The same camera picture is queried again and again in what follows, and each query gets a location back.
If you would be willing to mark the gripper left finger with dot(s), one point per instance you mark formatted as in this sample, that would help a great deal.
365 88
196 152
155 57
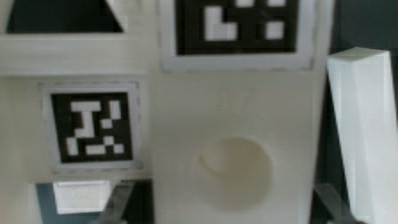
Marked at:
97 202

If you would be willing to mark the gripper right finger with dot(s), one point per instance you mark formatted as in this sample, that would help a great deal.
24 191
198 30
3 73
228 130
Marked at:
330 211

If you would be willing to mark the white chair back frame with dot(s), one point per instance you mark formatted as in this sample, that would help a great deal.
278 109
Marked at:
230 120

